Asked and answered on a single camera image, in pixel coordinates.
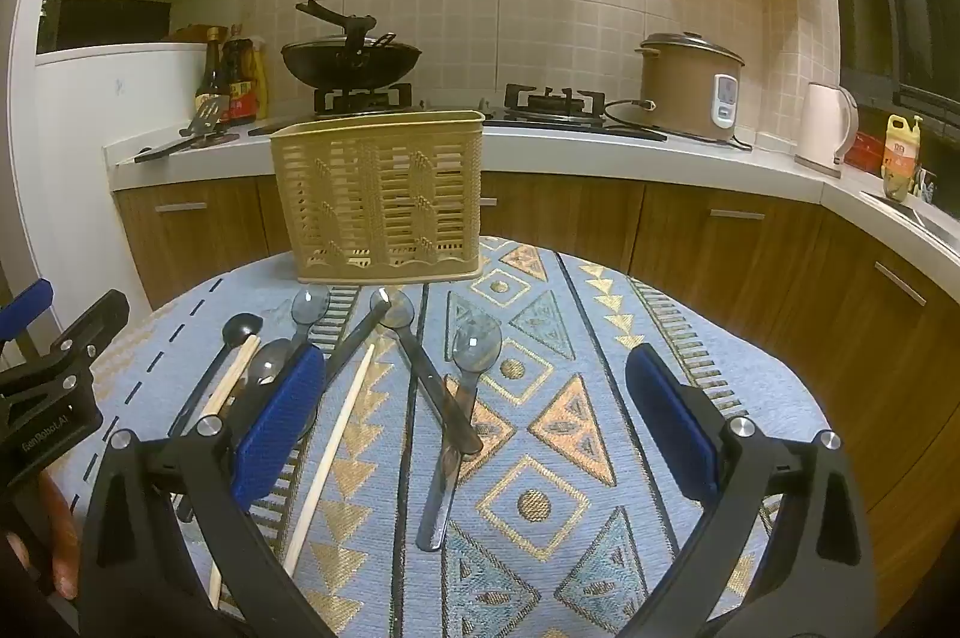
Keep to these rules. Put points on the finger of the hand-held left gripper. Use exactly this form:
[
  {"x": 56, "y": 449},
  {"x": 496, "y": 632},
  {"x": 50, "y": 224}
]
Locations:
[
  {"x": 26, "y": 308},
  {"x": 94, "y": 323}
]

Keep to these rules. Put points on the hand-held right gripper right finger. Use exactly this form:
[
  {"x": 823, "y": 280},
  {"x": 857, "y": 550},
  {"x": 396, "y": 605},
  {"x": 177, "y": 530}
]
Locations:
[{"x": 670, "y": 428}]

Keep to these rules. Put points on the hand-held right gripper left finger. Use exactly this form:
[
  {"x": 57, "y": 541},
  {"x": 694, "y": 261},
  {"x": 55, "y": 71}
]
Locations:
[{"x": 279, "y": 420}]

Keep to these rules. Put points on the black plastic spoon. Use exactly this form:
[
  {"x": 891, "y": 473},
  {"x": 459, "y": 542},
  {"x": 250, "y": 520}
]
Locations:
[{"x": 240, "y": 329}]

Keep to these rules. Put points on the translucent grey plastic spoon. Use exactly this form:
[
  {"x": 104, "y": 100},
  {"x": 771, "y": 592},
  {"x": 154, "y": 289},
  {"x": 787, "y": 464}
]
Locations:
[
  {"x": 476, "y": 349},
  {"x": 397, "y": 312},
  {"x": 309, "y": 308}
]

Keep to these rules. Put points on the beige plastic utensil basket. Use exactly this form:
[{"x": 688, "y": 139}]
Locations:
[{"x": 379, "y": 195}]

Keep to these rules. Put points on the person's left hand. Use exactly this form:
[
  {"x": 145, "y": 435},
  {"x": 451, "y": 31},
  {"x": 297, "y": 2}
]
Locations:
[{"x": 64, "y": 533}]

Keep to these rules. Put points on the patterned blue tablecloth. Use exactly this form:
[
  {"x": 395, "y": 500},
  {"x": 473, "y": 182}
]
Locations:
[{"x": 555, "y": 383}]

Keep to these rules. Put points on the white refrigerator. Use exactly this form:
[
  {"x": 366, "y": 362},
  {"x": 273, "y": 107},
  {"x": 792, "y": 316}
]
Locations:
[{"x": 97, "y": 113}]

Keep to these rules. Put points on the black spatula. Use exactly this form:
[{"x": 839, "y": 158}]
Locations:
[{"x": 196, "y": 129}]

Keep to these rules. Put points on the small dark sauce bottle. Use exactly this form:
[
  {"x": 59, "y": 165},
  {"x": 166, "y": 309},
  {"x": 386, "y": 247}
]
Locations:
[{"x": 211, "y": 83}]

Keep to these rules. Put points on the white kitchen countertop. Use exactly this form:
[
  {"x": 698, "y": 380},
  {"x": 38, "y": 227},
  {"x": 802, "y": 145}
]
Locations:
[{"x": 712, "y": 158}]

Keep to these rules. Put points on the large dark sauce bottle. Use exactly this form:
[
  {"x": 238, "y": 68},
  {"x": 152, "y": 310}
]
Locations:
[{"x": 240, "y": 83}]

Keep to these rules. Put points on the yellow seasoning bottle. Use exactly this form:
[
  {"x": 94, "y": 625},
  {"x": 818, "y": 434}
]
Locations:
[{"x": 261, "y": 79}]

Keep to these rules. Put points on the stainless steel sink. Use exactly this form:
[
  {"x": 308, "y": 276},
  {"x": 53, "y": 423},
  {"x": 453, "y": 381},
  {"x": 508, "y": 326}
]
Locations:
[{"x": 919, "y": 222}]

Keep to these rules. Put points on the white electric kettle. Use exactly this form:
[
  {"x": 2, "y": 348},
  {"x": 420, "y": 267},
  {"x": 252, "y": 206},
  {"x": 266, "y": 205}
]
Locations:
[{"x": 821, "y": 128}]

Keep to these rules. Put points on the brown rice cooker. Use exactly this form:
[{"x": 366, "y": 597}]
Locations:
[{"x": 686, "y": 90}]

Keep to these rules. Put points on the red box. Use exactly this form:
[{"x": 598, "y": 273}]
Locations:
[{"x": 866, "y": 149}]

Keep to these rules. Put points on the black gas stove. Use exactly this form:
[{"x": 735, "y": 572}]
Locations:
[{"x": 555, "y": 104}]

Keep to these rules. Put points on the yellow oil bottle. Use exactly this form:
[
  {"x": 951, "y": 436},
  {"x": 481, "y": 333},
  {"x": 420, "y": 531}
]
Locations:
[{"x": 900, "y": 154}]

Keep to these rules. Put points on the black wok with lid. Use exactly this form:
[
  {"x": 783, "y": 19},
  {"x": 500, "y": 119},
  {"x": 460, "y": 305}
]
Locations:
[{"x": 349, "y": 60}]

